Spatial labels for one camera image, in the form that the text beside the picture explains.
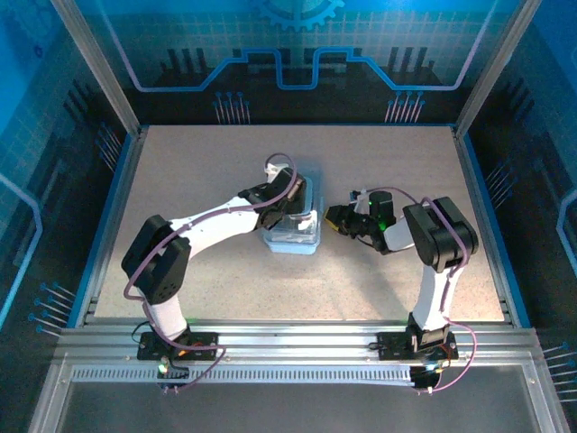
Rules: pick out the blue plastic tool box base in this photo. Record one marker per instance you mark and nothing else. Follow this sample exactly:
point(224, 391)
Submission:
point(288, 249)

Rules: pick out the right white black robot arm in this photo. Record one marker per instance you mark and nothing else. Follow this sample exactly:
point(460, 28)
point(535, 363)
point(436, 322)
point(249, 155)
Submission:
point(442, 234)

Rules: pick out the clear plastic tool box lid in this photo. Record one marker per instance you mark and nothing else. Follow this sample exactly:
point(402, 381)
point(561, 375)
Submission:
point(315, 225)

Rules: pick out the aluminium frame post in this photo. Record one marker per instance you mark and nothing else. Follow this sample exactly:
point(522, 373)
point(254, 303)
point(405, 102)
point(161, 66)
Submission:
point(496, 67)
point(100, 67)

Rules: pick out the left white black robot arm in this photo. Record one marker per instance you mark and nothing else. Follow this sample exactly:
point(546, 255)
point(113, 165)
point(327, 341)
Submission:
point(216, 221)

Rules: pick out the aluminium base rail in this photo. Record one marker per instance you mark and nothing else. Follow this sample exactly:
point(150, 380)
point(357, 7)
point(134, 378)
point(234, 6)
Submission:
point(293, 338)

